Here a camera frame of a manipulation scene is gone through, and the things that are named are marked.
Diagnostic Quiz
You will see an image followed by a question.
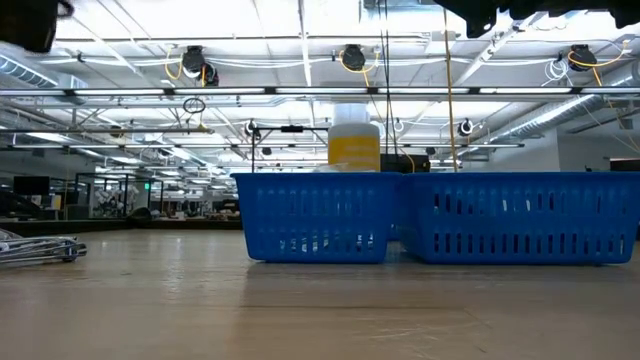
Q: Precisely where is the black computer monitor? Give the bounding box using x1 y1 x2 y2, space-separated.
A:
12 174 51 197

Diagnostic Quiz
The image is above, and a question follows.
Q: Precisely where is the black box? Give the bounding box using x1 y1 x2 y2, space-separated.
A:
379 153 431 174

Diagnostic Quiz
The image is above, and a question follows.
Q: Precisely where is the long ceiling light bar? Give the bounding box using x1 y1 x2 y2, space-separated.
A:
0 85 640 97

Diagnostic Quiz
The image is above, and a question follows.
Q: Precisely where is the yellow wipes canister white lid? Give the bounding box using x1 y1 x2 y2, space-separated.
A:
327 102 381 174

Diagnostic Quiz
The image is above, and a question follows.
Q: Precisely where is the black screen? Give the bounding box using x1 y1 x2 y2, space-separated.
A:
609 157 640 174

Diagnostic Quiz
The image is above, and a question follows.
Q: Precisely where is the wide blue plastic basket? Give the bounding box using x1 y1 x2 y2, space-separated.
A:
397 171 640 266

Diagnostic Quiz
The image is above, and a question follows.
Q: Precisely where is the black thin metal stand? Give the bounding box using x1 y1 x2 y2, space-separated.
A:
251 124 330 174

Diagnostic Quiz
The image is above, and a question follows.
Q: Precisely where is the narrow blue plastic basket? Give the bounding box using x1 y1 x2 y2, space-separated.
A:
232 172 403 265

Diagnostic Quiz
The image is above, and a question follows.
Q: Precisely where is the ribbed ventilation duct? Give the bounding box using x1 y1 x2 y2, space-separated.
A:
0 52 61 89

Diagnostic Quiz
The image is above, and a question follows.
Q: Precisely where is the yellow hanging cable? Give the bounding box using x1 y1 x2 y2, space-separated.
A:
442 8 459 174

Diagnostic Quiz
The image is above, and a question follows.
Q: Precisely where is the white coiled cable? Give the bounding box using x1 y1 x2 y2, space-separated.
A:
544 57 571 87

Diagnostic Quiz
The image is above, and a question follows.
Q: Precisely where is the silver ventilation duct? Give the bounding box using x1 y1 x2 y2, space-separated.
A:
492 59 640 146

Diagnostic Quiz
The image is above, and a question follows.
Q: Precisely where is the black hanging cable loop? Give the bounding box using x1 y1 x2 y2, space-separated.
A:
182 96 207 115

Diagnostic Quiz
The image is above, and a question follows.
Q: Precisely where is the black framed glass enclosure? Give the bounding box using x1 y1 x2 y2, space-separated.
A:
74 172 165 220

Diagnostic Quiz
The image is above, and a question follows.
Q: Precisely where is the black aluminium table frame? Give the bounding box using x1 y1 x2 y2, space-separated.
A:
0 218 244 233

